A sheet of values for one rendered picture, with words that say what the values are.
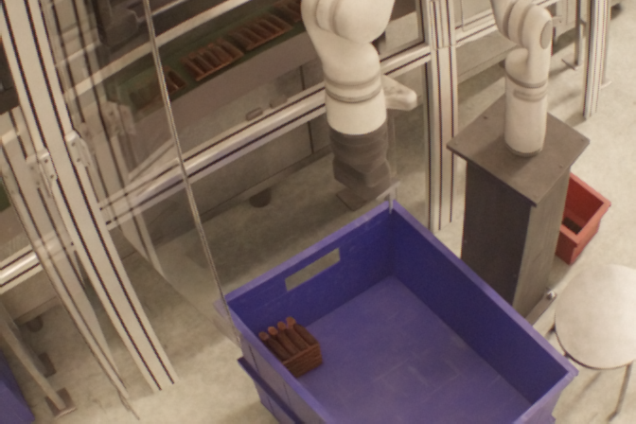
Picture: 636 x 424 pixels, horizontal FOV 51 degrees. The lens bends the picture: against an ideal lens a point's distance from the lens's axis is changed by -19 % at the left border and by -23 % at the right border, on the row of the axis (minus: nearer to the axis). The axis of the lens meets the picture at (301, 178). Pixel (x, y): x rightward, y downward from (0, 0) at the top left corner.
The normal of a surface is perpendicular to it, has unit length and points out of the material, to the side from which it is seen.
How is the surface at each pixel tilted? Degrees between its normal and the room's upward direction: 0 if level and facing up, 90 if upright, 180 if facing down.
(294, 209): 0
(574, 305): 0
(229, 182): 90
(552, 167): 0
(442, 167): 90
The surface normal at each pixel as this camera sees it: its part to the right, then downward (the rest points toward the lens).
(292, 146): 0.55, 0.54
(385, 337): -0.11, -0.71
